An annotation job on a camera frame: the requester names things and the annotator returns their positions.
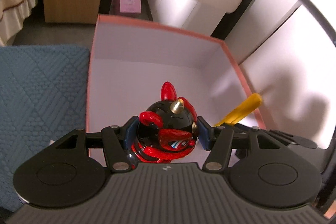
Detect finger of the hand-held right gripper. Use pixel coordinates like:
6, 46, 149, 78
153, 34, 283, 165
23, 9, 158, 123
270, 129, 319, 149

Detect orange box white inside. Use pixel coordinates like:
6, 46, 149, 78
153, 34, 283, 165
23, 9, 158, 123
85, 14, 266, 161

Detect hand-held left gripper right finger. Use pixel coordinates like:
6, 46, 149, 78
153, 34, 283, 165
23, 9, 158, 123
196, 116, 280, 172

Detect red black horned figurine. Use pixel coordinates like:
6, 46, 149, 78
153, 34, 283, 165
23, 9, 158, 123
131, 82, 198, 164

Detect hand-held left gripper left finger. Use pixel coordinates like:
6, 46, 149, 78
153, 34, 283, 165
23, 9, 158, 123
52, 116, 139, 172

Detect blue textured towel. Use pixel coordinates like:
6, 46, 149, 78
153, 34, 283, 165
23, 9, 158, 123
0, 45, 91, 212

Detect yellow handle screwdriver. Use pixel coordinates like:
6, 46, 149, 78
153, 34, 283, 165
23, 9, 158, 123
214, 93, 263, 127

